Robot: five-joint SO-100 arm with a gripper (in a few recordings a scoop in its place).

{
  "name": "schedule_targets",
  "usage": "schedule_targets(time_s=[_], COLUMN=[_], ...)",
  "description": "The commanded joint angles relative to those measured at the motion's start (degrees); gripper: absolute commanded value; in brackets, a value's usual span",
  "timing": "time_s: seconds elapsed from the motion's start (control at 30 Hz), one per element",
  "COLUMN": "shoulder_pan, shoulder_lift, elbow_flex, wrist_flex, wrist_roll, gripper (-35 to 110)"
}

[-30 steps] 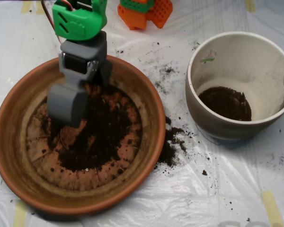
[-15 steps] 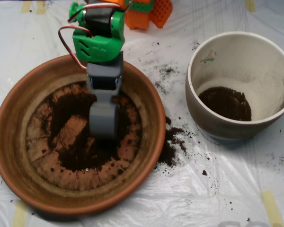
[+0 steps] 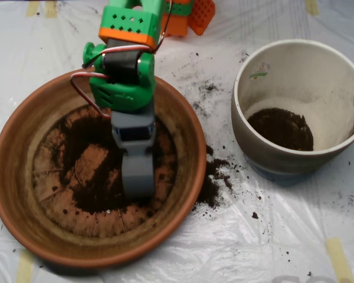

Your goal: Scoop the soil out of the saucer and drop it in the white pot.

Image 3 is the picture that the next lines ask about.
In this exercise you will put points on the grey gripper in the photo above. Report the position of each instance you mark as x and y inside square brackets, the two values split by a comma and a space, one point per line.
[133, 122]

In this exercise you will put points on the dark soil pile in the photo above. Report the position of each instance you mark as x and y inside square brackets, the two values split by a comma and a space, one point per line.
[106, 194]

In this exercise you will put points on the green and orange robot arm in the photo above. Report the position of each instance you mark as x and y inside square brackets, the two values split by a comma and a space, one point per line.
[121, 94]

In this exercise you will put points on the orange honeycomb robot base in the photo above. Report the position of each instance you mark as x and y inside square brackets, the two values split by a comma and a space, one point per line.
[202, 14]

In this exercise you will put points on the spilled soil heap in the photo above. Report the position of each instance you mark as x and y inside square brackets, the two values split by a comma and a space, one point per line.
[211, 188]

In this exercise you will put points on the small dark brown food crumb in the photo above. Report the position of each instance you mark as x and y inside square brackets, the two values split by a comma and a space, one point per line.
[254, 215]

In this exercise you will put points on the terracotta plant saucer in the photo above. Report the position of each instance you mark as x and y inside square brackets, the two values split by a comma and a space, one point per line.
[14, 177]

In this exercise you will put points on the white ceramic pot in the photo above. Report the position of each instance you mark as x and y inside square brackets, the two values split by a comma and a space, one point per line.
[312, 73]

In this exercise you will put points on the clear plastic cover sheet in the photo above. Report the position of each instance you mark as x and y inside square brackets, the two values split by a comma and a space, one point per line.
[253, 250]

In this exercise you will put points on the beige masking tape strip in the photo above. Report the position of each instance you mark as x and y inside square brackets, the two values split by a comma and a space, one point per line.
[51, 10]
[339, 259]
[311, 7]
[32, 9]
[24, 268]

